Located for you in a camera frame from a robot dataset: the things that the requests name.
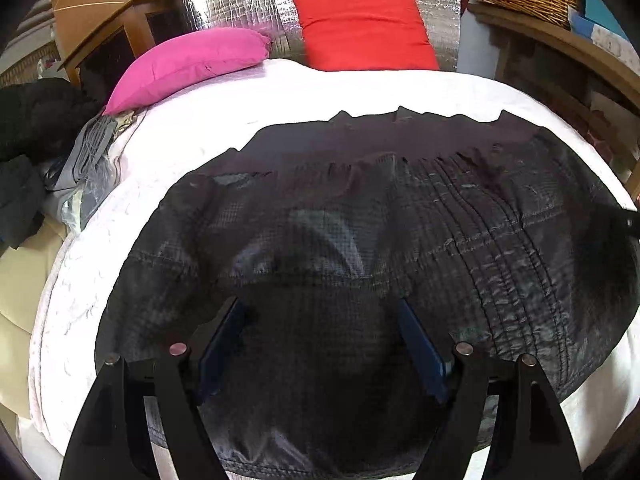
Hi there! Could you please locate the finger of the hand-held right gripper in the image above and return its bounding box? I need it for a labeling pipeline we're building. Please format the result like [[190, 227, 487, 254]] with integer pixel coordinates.
[[614, 204, 640, 237]]

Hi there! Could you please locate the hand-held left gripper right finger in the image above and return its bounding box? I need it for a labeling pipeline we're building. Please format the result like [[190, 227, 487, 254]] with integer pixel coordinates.
[[396, 298, 584, 480]]

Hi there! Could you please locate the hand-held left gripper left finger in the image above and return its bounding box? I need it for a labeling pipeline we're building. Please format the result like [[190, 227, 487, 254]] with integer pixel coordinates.
[[59, 296, 247, 480]]

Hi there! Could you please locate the black large garment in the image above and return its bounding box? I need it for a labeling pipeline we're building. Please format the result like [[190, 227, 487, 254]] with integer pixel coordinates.
[[95, 106, 640, 480]]

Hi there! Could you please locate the black clothes pile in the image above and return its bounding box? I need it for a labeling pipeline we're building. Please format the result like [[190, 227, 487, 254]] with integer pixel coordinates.
[[0, 80, 103, 163]]

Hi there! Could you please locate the wooden shelf unit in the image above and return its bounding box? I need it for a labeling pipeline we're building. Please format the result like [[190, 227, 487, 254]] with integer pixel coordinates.
[[469, 2, 640, 201]]

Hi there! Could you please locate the blue box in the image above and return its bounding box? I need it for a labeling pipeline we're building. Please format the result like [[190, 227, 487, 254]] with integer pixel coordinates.
[[569, 0, 640, 58]]

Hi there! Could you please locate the beige mattress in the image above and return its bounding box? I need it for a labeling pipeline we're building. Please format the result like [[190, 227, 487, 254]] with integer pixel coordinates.
[[0, 217, 68, 411]]

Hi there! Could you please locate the white bed mattress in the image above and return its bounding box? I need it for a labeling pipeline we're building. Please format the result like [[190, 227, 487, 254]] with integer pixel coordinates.
[[17, 57, 640, 480]]

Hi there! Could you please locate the grey clothing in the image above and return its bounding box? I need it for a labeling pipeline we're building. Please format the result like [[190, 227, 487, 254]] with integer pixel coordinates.
[[44, 115, 123, 226]]

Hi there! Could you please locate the dark cloth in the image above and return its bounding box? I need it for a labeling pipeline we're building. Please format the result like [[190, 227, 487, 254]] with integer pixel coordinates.
[[0, 154, 47, 250]]

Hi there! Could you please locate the pink pillow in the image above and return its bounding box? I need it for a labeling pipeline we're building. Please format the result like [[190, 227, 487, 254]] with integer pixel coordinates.
[[102, 27, 273, 117]]

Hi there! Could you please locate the red pillow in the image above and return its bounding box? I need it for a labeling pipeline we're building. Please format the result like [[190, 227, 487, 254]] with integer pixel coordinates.
[[292, 0, 441, 72]]

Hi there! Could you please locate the wooden cabinet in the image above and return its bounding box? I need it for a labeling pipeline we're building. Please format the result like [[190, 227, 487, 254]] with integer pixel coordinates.
[[50, 0, 193, 88]]

